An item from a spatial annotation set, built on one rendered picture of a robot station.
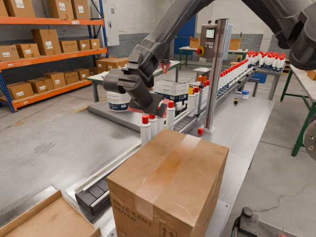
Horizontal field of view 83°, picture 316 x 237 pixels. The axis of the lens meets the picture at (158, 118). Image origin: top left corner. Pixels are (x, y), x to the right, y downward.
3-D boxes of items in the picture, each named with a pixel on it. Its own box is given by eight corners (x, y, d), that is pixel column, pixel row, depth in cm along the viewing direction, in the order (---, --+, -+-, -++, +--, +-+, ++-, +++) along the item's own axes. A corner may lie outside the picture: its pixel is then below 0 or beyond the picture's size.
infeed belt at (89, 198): (219, 92, 189) (220, 88, 187) (227, 93, 184) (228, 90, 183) (78, 201, 71) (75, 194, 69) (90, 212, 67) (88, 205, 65)
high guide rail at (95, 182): (205, 100, 139) (206, 98, 138) (207, 100, 138) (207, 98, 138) (82, 191, 62) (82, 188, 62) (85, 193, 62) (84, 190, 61)
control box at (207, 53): (210, 56, 119) (215, 24, 110) (227, 60, 105) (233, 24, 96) (197, 57, 116) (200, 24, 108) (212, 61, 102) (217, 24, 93)
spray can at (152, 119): (151, 141, 102) (151, 108, 92) (159, 144, 99) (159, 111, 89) (146, 145, 98) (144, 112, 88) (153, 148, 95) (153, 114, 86)
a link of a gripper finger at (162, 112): (157, 106, 68) (148, 92, 60) (174, 109, 65) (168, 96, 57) (150, 122, 66) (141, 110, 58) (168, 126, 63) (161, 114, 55)
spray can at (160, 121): (158, 136, 106) (158, 105, 96) (165, 139, 103) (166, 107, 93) (153, 140, 102) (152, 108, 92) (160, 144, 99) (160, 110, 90)
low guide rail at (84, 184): (196, 104, 145) (196, 102, 144) (197, 105, 145) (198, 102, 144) (74, 192, 69) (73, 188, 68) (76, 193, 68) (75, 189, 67)
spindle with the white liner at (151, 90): (148, 109, 141) (147, 71, 127) (157, 112, 136) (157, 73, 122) (140, 113, 134) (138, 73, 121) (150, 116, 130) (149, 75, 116)
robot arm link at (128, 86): (134, 89, 47) (142, 72, 49) (114, 86, 50) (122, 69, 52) (143, 102, 53) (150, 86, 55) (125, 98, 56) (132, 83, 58)
